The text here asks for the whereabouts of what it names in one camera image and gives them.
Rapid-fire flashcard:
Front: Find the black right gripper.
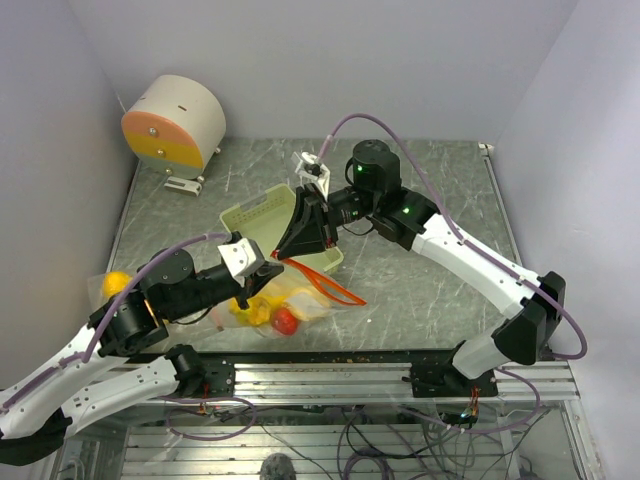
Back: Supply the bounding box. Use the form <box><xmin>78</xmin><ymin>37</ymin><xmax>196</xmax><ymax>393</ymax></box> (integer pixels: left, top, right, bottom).
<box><xmin>275</xmin><ymin>182</ymin><xmax>379</xmax><ymax>260</ymax></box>

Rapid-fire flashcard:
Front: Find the red strawberry toy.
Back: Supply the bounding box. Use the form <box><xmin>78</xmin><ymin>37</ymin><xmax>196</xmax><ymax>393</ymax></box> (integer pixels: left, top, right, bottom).
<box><xmin>271</xmin><ymin>307</ymin><xmax>299</xmax><ymax>336</ymax></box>

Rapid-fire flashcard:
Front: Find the yellow lemon toy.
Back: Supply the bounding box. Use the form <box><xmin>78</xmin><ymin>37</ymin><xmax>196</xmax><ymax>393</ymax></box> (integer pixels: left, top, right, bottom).
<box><xmin>101</xmin><ymin>271</ymin><xmax>132</xmax><ymax>299</ymax></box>

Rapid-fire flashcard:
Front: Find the clear zip bag red zipper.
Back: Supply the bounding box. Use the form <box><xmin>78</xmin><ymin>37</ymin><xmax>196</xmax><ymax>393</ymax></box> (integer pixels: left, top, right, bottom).
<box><xmin>87</xmin><ymin>271</ymin><xmax>132</xmax><ymax>311</ymax></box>

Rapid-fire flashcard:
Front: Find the yellow banana bunch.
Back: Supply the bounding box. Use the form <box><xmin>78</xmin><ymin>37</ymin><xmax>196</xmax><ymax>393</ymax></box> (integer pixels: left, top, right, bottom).
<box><xmin>228</xmin><ymin>287</ymin><xmax>331</xmax><ymax>328</ymax></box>

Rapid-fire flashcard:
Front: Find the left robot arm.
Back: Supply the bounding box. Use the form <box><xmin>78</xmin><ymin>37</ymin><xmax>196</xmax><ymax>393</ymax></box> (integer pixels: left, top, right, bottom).
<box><xmin>1</xmin><ymin>239</ymin><xmax>284</xmax><ymax>466</ymax></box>

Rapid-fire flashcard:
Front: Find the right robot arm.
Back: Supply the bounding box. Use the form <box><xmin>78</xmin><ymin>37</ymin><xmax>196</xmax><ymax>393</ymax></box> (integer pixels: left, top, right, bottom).
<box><xmin>274</xmin><ymin>140</ymin><xmax>566</xmax><ymax>396</ymax></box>

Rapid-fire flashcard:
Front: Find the pale green plastic basket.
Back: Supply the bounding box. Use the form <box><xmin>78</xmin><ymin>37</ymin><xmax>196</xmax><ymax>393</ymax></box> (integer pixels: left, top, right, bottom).
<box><xmin>219</xmin><ymin>184</ymin><xmax>344</xmax><ymax>274</ymax></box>

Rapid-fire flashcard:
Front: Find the small white clip block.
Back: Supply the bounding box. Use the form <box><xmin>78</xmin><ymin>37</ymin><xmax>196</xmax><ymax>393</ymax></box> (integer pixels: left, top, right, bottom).
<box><xmin>164</xmin><ymin>176</ymin><xmax>202</xmax><ymax>197</ymax></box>

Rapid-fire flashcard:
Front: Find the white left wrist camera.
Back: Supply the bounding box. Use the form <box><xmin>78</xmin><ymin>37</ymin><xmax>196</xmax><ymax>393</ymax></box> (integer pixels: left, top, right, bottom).
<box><xmin>217</xmin><ymin>238</ymin><xmax>265</xmax><ymax>287</ymax></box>

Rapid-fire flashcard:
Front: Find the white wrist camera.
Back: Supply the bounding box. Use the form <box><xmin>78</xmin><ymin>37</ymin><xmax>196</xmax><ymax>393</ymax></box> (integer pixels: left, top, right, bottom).
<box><xmin>291</xmin><ymin>152</ymin><xmax>331</xmax><ymax>200</ymax></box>
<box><xmin>217</xmin><ymin>238</ymin><xmax>265</xmax><ymax>287</ymax></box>

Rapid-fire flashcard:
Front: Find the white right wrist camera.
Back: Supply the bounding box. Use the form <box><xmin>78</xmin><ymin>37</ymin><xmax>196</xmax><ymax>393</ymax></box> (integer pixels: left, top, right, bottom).
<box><xmin>291</xmin><ymin>152</ymin><xmax>331</xmax><ymax>200</ymax></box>

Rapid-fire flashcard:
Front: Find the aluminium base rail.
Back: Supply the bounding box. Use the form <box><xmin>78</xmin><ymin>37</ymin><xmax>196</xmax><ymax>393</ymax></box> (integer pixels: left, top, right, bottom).
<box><xmin>59</xmin><ymin>349</ymin><xmax>581</xmax><ymax>406</ymax></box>

